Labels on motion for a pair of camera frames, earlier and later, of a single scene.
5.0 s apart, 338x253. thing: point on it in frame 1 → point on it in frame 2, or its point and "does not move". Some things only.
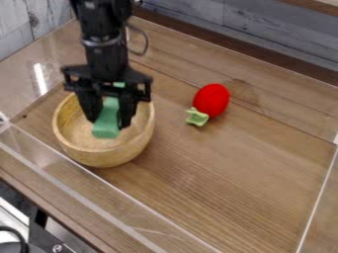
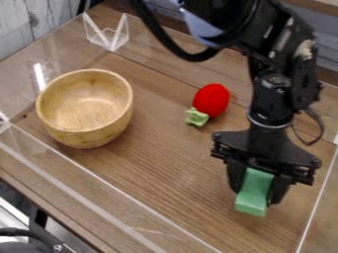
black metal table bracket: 43,241 does not move
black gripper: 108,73 → 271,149
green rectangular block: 106,127 → 253,196
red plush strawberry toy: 210,103 does not move
